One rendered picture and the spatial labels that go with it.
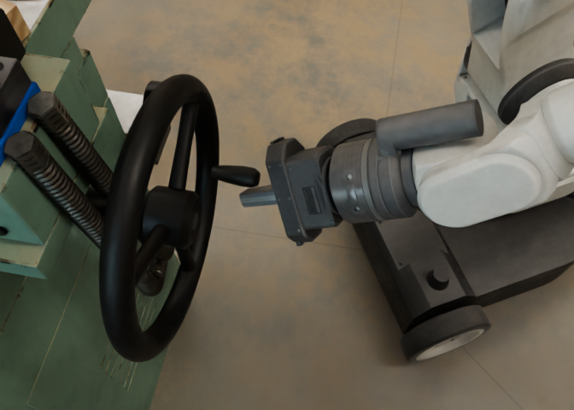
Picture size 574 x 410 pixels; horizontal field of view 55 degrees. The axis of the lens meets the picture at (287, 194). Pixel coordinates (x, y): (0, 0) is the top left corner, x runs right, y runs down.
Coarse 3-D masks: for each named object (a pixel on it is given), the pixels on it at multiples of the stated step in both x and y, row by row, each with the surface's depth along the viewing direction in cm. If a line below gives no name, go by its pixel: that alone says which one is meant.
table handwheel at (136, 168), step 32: (160, 96) 47; (192, 96) 53; (160, 128) 46; (192, 128) 57; (128, 160) 43; (96, 192) 56; (128, 192) 43; (160, 192) 55; (192, 192) 56; (128, 224) 43; (160, 224) 54; (192, 224) 56; (128, 256) 43; (192, 256) 65; (128, 288) 44; (192, 288) 66; (128, 320) 46; (160, 320) 60; (128, 352) 49; (160, 352) 56
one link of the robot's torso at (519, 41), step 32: (480, 0) 81; (512, 0) 69; (544, 0) 66; (480, 32) 87; (512, 32) 72; (544, 32) 77; (480, 64) 90; (512, 64) 81; (544, 64) 84; (512, 96) 86
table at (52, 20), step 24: (24, 0) 60; (48, 0) 60; (72, 0) 64; (48, 24) 60; (72, 24) 65; (48, 48) 61; (96, 144) 55; (0, 240) 49; (48, 240) 49; (0, 264) 49; (24, 264) 48; (48, 264) 49
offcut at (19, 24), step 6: (0, 0) 55; (0, 6) 54; (6, 6) 54; (12, 6) 54; (6, 12) 54; (12, 12) 55; (18, 12) 55; (12, 18) 55; (18, 18) 55; (12, 24) 55; (18, 24) 56; (24, 24) 56; (18, 30) 56; (24, 30) 57; (18, 36) 56; (24, 36) 57
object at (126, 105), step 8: (112, 96) 90; (120, 96) 90; (128, 96) 90; (136, 96) 90; (120, 104) 89; (128, 104) 89; (136, 104) 89; (120, 112) 88; (128, 112) 88; (136, 112) 88; (120, 120) 87; (128, 120) 87; (128, 128) 86; (168, 128) 95; (160, 152) 92
